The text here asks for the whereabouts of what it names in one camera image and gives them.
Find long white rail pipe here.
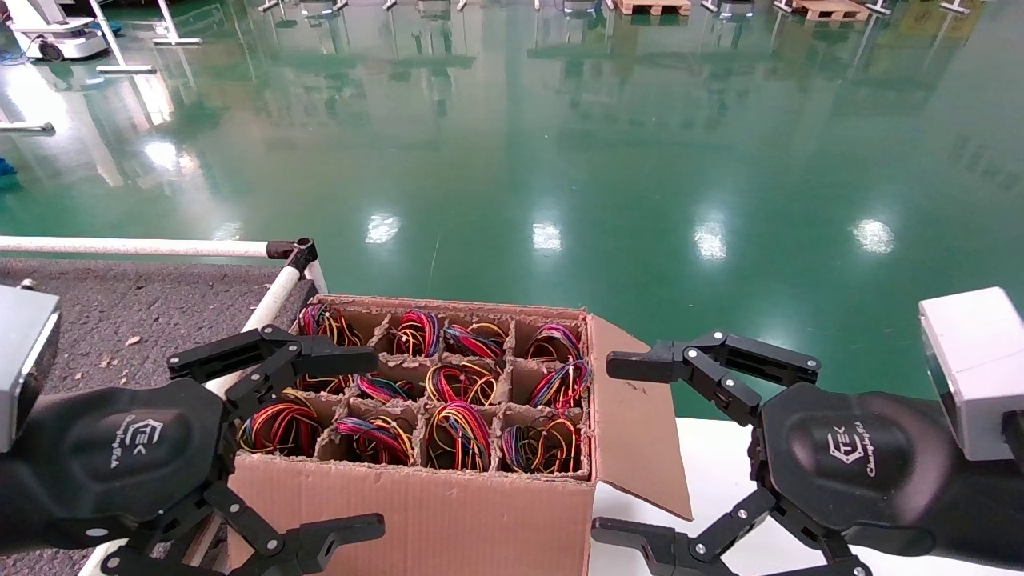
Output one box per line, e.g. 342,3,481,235
0,235,273,259

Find dark grey felt mat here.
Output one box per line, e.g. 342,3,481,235
0,257,318,576

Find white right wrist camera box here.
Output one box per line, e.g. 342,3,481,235
918,286,1024,463

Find wooden pallet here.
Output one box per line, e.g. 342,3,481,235
792,0,871,22
614,0,693,17

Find power supply with coloured wires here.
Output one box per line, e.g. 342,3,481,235
529,359,593,411
526,323,587,363
442,322,507,361
334,415,417,466
238,388,323,457
294,371,355,395
390,310,442,358
425,362,499,407
356,372,417,403
502,414,583,474
298,302,365,350

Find brown cardboard box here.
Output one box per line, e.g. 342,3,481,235
204,294,694,576

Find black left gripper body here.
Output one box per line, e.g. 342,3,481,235
16,379,234,553

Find black pipe connector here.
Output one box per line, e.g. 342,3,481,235
266,238,319,278

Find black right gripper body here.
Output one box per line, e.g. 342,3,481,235
750,382,959,554

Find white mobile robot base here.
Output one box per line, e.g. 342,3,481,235
4,0,110,62

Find white stand with foot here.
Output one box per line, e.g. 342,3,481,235
152,0,204,47
88,0,158,76

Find silver power supply coloured wires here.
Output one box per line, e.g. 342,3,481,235
426,400,493,471

